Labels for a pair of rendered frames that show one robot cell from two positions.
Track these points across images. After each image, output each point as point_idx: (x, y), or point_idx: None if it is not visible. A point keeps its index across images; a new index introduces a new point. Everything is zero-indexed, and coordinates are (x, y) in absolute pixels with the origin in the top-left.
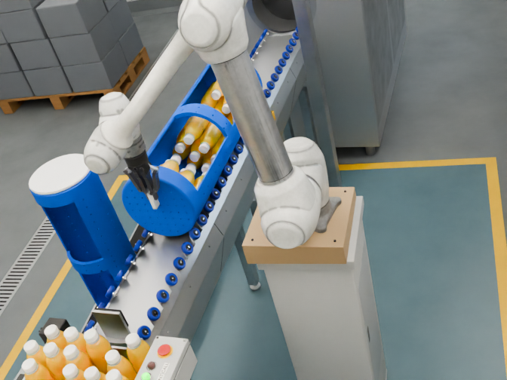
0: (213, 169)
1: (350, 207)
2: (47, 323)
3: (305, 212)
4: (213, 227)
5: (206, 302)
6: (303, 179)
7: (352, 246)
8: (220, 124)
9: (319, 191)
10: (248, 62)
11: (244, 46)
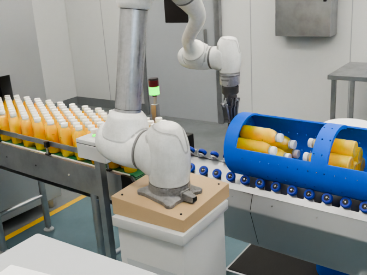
0: (266, 157)
1: (154, 210)
2: (188, 132)
3: (100, 133)
4: (249, 196)
5: (226, 233)
6: (112, 119)
7: (127, 219)
8: (315, 148)
9: (128, 150)
10: (122, 17)
11: (119, 3)
